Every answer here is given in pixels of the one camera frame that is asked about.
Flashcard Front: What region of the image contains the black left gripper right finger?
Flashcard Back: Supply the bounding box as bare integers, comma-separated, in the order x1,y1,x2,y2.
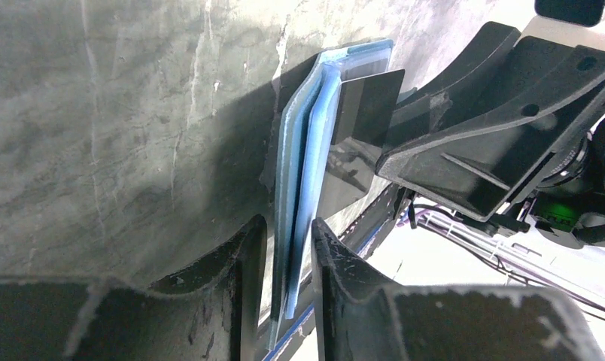
311,219,605,360

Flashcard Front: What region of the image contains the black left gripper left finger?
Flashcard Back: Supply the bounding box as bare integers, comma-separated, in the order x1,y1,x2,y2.
0,215,267,360

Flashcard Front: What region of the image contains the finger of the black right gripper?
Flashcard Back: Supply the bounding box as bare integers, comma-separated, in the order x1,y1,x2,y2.
394,21,521,120
376,36,605,221

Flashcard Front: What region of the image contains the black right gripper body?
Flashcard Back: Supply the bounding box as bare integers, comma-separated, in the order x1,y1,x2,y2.
482,105,605,249

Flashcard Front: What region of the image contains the blue leather card holder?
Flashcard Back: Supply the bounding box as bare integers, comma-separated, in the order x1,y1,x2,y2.
267,39,394,352

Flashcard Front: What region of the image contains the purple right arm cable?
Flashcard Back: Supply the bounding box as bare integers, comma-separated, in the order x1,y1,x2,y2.
402,206,605,320

